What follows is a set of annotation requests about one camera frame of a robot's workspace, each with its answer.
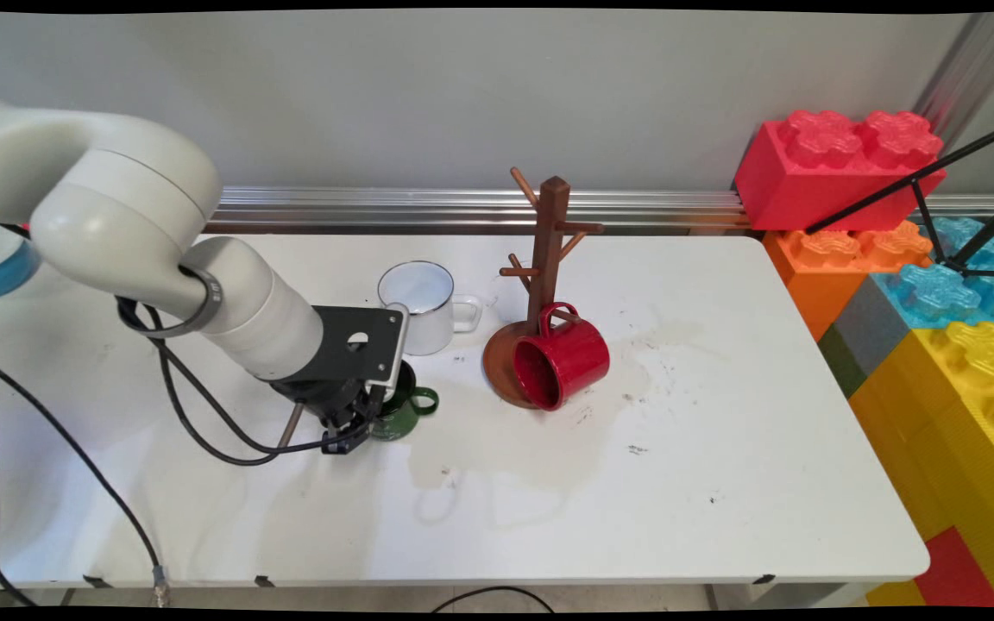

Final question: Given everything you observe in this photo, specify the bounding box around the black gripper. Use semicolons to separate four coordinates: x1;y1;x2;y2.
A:
271;375;390;455

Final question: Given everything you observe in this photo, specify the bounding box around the green enamel mug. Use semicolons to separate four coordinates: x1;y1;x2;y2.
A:
370;361;440;442

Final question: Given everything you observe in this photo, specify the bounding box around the white enamel mug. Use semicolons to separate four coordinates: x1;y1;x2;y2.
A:
378;260;485;357

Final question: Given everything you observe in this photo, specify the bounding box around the red enamel mug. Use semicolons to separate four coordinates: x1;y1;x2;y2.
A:
512;302;612;411

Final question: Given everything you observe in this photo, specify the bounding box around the brown wooden mug tree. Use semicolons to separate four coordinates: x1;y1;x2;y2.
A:
483;166;606;411

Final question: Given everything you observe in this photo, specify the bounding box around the blue bowl white inside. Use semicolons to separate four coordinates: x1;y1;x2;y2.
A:
0;220;42;301

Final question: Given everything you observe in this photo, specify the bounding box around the big orange toy block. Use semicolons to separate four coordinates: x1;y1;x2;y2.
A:
763;223;934;342

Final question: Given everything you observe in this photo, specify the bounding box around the dark green toy block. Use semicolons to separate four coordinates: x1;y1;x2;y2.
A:
816;326;869;399

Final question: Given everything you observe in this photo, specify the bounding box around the big red toy block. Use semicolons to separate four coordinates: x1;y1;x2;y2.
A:
733;110;947;234

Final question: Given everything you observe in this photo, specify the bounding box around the grey toy block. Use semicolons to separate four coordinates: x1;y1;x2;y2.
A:
832;274;912;376

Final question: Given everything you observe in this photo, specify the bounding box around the big yellow toy block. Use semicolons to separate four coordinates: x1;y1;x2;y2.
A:
846;321;994;606

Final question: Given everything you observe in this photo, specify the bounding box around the translucent blue toy block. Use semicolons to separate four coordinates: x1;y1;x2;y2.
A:
872;217;994;330

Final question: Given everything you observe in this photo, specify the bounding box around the small red toy block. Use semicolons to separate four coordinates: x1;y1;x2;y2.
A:
913;526;994;607

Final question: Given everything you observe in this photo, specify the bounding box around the wrist camera mount box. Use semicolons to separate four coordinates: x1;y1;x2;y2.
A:
294;302;412;391

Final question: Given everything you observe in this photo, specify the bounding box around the black cable with brass plug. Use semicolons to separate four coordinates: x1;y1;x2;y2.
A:
148;332;377;467

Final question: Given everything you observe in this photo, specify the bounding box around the black cable on floor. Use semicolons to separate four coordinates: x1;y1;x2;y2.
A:
432;586;554;613

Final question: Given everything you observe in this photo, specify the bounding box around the aluminium wall rail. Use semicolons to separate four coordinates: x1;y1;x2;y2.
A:
204;183;994;235

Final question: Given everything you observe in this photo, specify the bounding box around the black cable with metal connector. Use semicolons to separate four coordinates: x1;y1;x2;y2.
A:
0;348;172;606

